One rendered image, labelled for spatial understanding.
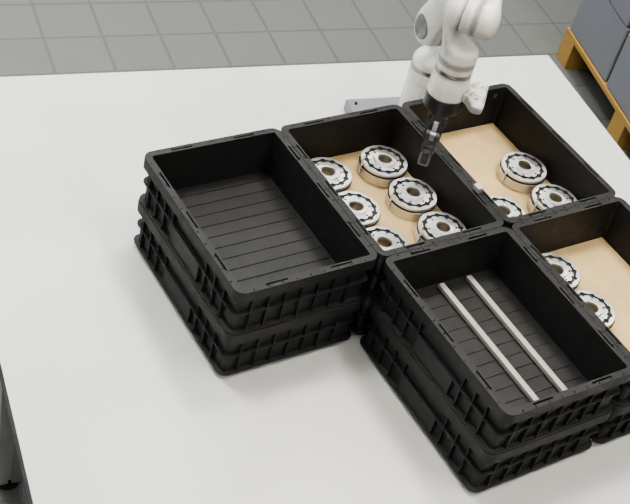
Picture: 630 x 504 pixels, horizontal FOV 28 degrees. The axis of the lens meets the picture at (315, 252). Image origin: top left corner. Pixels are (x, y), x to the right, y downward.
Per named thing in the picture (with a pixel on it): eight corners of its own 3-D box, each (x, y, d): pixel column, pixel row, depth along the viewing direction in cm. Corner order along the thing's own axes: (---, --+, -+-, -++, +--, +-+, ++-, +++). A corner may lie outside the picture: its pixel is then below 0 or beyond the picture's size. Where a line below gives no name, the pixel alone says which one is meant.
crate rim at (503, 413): (378, 267, 231) (381, 257, 230) (504, 233, 246) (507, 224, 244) (504, 427, 209) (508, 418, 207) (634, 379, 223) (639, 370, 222)
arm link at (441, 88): (481, 117, 232) (490, 90, 228) (423, 99, 233) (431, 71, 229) (487, 90, 239) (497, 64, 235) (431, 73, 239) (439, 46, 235)
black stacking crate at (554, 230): (491, 268, 252) (508, 227, 245) (599, 237, 267) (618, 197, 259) (615, 413, 230) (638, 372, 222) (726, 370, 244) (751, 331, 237)
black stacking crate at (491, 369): (367, 303, 238) (382, 260, 230) (489, 269, 252) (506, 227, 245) (487, 461, 215) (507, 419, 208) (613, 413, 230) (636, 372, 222)
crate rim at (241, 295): (140, 162, 239) (141, 152, 238) (275, 135, 254) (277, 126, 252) (236, 305, 217) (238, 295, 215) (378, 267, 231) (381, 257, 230)
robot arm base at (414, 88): (388, 114, 298) (406, 54, 287) (424, 114, 301) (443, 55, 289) (399, 138, 292) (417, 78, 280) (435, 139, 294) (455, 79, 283)
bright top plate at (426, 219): (408, 218, 251) (409, 216, 251) (448, 209, 256) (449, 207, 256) (435, 252, 245) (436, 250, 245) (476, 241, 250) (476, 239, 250)
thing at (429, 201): (379, 184, 257) (380, 182, 257) (419, 175, 262) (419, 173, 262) (405, 216, 252) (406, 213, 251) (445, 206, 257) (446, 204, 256)
